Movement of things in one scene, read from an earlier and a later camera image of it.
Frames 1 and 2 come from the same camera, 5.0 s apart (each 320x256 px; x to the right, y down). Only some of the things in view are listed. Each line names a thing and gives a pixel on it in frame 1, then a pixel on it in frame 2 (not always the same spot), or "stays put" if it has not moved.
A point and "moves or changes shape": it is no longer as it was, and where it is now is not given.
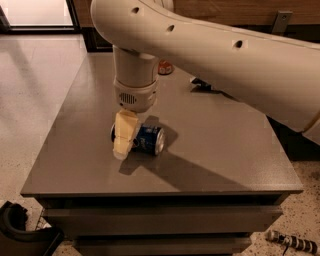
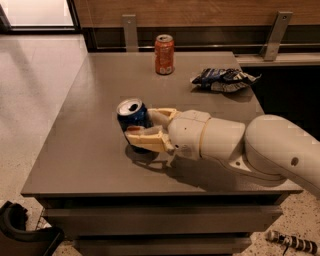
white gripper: x=136 y=97 → x=188 y=130
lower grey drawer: x=211 y=246 stays put
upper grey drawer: x=109 y=221 stays put
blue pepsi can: x=150 y=139 moves or changes shape
